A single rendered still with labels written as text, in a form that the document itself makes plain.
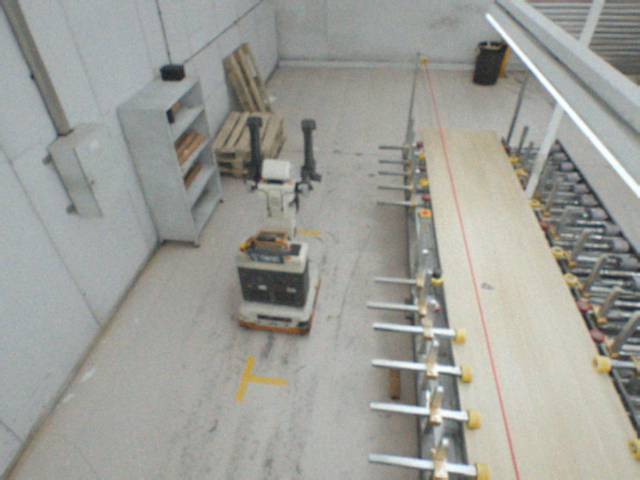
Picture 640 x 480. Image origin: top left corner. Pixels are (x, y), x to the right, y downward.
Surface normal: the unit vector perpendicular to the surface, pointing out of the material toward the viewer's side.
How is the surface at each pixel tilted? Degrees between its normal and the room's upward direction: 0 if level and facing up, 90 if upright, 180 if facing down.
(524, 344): 0
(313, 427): 0
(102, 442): 0
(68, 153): 90
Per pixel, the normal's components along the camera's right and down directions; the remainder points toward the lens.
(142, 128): -0.14, 0.63
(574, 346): -0.02, -0.77
